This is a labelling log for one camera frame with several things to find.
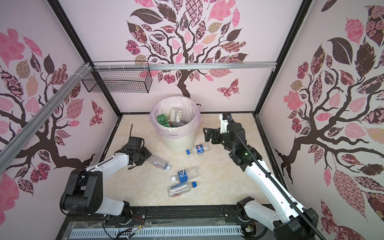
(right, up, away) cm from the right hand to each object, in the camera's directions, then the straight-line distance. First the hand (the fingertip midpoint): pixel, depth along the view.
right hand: (212, 127), depth 72 cm
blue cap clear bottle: (-17, -35, +9) cm, 40 cm away
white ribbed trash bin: (-18, -11, +16) cm, 26 cm away
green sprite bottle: (-28, +4, +13) cm, 31 cm away
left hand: (-37, -19, +20) cm, 46 cm away
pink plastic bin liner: (-11, +7, +23) cm, 27 cm away
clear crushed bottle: (-30, -22, +16) cm, 41 cm away
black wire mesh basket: (-52, +33, +22) cm, 65 cm away
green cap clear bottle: (-21, +8, +19) cm, 29 cm away
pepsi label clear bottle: (-7, -14, +21) cm, 27 cm away
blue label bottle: (-15, -28, +9) cm, 33 cm away
